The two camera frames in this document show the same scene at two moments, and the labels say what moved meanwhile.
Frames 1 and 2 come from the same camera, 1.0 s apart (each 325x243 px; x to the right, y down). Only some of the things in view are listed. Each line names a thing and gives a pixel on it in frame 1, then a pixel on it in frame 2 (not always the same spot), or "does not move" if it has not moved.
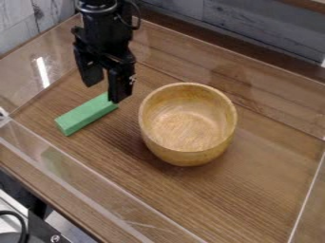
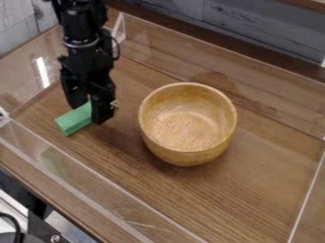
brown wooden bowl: (187, 123) does not move
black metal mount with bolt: (41, 232) does not move
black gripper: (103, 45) → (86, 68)
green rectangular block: (86, 114) does not move
